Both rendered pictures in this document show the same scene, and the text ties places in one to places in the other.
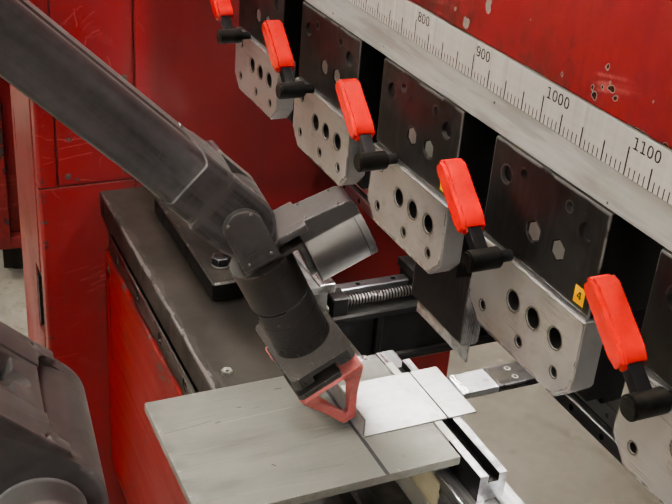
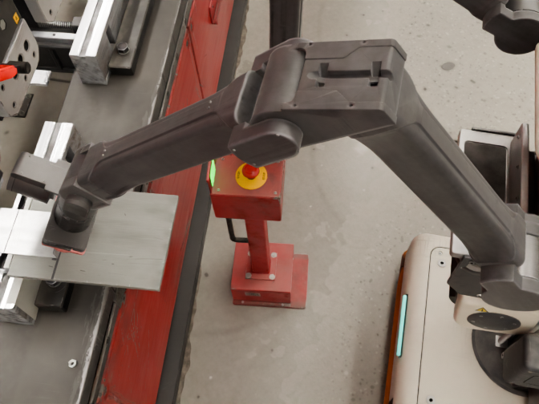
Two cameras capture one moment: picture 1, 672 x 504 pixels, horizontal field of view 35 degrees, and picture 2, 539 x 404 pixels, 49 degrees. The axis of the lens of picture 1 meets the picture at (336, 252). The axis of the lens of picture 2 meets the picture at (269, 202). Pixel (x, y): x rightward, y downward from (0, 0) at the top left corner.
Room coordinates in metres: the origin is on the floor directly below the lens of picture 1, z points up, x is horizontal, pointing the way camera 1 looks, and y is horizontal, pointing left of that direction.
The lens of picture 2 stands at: (1.02, 0.54, 1.92)
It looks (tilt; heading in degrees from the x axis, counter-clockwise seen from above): 62 degrees down; 216
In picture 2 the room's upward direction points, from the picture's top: 4 degrees counter-clockwise
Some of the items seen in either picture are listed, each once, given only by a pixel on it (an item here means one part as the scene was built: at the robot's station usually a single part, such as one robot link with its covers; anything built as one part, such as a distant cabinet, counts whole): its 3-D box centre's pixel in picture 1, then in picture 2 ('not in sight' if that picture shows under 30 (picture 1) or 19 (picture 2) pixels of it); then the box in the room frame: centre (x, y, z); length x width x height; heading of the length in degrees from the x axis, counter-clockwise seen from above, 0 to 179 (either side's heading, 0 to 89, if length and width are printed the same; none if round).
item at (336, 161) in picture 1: (357, 92); not in sight; (1.10, -0.01, 1.26); 0.15 x 0.09 x 0.17; 27
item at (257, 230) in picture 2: not in sight; (257, 230); (0.45, 0.07, 0.39); 0.05 x 0.05 x 0.54; 28
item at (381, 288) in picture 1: (489, 293); not in sight; (1.47, -0.25, 0.81); 0.64 x 0.08 x 0.14; 117
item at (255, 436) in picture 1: (299, 433); (95, 235); (0.83, 0.02, 1.00); 0.26 x 0.18 x 0.01; 117
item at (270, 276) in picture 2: not in sight; (261, 264); (0.45, 0.07, 0.13); 0.10 x 0.10 x 0.01; 28
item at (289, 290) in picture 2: not in sight; (270, 272); (0.44, 0.10, 0.06); 0.25 x 0.20 x 0.12; 118
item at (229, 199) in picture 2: not in sight; (249, 164); (0.45, 0.07, 0.75); 0.20 x 0.16 x 0.18; 28
